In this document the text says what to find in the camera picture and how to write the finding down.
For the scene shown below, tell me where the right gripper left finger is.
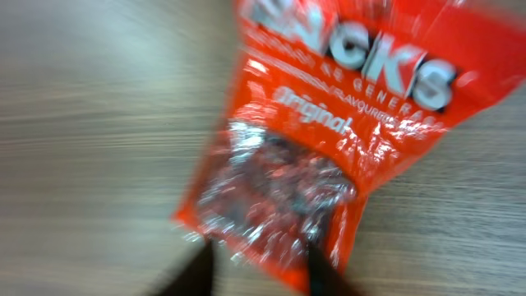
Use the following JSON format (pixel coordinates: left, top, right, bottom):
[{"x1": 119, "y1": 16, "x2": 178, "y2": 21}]
[{"x1": 151, "y1": 241, "x2": 215, "y2": 296}]

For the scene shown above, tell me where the red snack bag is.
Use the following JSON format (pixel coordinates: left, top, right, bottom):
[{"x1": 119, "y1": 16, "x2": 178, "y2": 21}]
[{"x1": 173, "y1": 0, "x2": 525, "y2": 293}]

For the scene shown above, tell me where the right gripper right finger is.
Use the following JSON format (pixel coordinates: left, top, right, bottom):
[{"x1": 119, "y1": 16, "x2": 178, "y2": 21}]
[{"x1": 307, "y1": 244, "x2": 362, "y2": 296}]

